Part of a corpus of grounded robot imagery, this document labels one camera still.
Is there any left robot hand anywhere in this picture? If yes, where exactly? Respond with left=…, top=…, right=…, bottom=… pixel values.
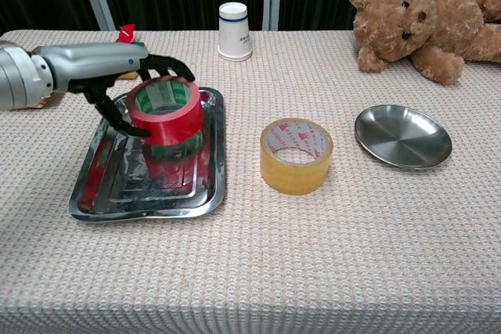
left=45, top=43, right=196, bottom=138

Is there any red tape roll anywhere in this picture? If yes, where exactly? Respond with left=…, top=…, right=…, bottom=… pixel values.
left=125, top=75, right=205, bottom=146

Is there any yellow tape roll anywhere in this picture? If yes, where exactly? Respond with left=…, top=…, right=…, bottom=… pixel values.
left=260, top=117, right=334, bottom=196

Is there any white paper cup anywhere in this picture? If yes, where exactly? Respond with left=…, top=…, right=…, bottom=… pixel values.
left=218, top=2, right=252, bottom=63

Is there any rectangular steel tray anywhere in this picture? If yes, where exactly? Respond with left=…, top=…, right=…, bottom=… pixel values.
left=69, top=86, right=227, bottom=224

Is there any beige woven tablecloth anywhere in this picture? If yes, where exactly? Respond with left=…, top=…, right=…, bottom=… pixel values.
left=0, top=29, right=501, bottom=334

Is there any round steel plate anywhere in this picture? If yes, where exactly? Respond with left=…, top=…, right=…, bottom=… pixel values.
left=354, top=104, right=453, bottom=170

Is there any brown teddy bear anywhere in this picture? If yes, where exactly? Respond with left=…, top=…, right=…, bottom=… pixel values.
left=348, top=0, right=501, bottom=85

